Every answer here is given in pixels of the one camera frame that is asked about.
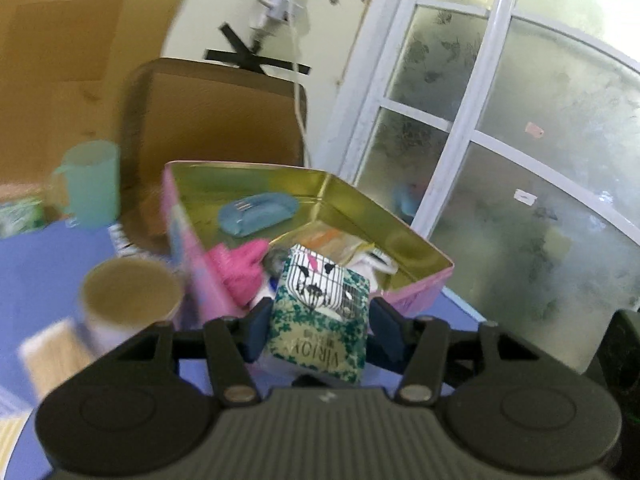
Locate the white window frame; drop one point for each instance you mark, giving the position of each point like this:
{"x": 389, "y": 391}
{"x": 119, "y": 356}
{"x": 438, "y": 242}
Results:
{"x": 480, "y": 125}

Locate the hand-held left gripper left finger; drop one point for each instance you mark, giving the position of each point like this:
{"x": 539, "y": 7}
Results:
{"x": 257, "y": 332}

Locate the snack can with paper label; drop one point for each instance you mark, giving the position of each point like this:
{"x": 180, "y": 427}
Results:
{"x": 130, "y": 300}

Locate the black tape cross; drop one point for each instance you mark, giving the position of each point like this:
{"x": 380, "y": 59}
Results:
{"x": 250, "y": 55}

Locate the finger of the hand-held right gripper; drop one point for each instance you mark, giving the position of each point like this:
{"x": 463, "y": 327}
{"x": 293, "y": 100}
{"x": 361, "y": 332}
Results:
{"x": 630, "y": 340}

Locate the long white printed packet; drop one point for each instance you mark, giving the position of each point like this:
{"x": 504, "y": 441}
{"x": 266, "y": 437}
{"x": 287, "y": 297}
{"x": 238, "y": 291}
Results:
{"x": 375, "y": 267}

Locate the blue plastic case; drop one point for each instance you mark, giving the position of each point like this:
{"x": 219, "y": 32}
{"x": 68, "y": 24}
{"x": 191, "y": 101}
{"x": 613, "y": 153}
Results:
{"x": 257, "y": 214}

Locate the blue printed tablecloth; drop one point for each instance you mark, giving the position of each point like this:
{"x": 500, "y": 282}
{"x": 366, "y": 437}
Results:
{"x": 45, "y": 280}

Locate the clear noodle snack packet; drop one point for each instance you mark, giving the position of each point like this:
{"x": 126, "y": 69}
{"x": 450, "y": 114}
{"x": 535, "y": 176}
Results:
{"x": 330, "y": 242}

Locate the toothpaste box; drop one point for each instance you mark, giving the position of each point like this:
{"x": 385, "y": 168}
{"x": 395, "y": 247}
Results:
{"x": 20, "y": 217}

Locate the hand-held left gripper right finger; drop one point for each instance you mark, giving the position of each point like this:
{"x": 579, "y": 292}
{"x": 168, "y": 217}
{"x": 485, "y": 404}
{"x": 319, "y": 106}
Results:
{"x": 385, "y": 332}

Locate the green plastic cup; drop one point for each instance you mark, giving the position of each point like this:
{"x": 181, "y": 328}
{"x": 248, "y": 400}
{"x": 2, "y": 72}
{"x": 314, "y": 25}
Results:
{"x": 92, "y": 185}

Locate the wooden board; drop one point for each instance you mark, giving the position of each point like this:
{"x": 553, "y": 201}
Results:
{"x": 75, "y": 60}

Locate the pink fuzzy cloth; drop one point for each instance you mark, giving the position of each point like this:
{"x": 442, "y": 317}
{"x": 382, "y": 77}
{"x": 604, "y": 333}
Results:
{"x": 237, "y": 270}

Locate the cotton swab pack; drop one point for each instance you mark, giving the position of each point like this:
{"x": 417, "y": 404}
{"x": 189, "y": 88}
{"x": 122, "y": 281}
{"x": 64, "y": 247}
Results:
{"x": 55, "y": 360}

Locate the green patterned pocket tissue pack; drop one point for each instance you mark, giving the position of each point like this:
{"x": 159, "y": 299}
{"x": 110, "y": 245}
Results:
{"x": 320, "y": 320}

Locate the pink biscuit tin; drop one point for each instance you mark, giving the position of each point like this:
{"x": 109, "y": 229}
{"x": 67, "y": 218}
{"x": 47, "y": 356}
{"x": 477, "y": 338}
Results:
{"x": 410, "y": 280}

